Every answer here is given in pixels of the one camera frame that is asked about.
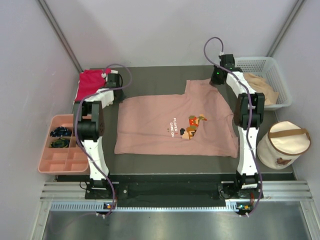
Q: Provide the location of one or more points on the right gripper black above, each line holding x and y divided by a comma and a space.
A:
213, 80

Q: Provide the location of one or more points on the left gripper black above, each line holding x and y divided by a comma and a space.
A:
120, 98

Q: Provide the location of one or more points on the pink printed t shirt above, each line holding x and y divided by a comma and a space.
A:
198, 122

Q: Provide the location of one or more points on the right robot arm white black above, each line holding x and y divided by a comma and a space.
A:
248, 116

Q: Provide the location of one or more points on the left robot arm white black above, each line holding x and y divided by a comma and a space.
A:
89, 125

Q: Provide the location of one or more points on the folded red t shirt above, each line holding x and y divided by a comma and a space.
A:
90, 80

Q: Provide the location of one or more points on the beige crumpled t shirt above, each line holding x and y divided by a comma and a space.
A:
260, 85

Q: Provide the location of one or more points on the white perforated plastic basket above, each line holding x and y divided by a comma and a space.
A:
267, 68

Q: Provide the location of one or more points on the dark blue rolled sock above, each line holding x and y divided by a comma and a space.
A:
61, 131

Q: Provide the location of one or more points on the dark green rolled sock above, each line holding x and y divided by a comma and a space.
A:
60, 143

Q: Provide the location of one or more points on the pink compartment tray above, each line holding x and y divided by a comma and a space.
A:
63, 161

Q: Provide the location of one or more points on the cream round fabric bag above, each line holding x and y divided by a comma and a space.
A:
283, 144

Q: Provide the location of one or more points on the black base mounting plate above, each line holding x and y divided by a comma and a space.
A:
171, 190

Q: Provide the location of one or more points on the aluminium rail frame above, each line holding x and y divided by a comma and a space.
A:
286, 212

